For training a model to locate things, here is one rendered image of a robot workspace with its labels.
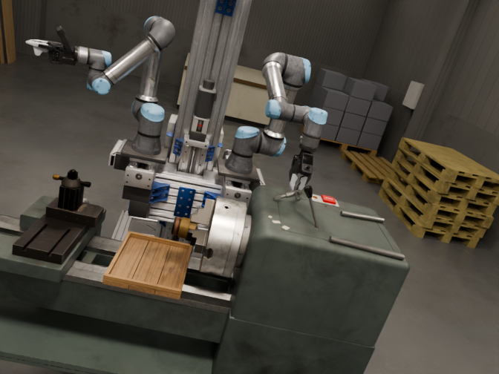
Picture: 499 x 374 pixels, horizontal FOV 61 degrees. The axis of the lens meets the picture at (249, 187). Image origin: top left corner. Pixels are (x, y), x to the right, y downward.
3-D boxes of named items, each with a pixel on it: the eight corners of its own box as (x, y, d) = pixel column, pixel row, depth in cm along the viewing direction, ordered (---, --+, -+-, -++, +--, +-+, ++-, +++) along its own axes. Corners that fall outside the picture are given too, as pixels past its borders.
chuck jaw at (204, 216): (216, 227, 178) (223, 199, 179) (217, 227, 173) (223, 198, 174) (190, 221, 177) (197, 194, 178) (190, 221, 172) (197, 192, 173)
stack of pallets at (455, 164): (480, 251, 530) (516, 183, 496) (416, 239, 513) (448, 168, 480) (429, 205, 649) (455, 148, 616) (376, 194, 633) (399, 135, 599)
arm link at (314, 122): (324, 109, 175) (332, 114, 167) (316, 134, 179) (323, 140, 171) (307, 105, 173) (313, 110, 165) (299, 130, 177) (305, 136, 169)
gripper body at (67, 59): (47, 62, 193) (76, 67, 199) (49, 44, 189) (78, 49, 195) (47, 57, 199) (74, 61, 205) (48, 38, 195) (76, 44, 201)
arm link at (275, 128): (251, 147, 235) (282, 50, 208) (277, 151, 239) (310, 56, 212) (255, 157, 225) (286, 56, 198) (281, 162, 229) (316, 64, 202)
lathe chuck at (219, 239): (226, 238, 197) (240, 185, 178) (217, 292, 172) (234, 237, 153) (206, 234, 196) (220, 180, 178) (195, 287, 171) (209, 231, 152)
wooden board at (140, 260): (191, 251, 198) (193, 244, 197) (179, 300, 165) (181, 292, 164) (127, 237, 196) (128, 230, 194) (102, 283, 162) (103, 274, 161)
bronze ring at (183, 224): (199, 215, 177) (177, 210, 176) (196, 225, 168) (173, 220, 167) (194, 234, 180) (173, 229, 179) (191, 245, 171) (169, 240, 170)
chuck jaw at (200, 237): (215, 233, 171) (213, 248, 160) (213, 243, 173) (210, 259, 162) (188, 227, 170) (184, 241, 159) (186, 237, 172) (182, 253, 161)
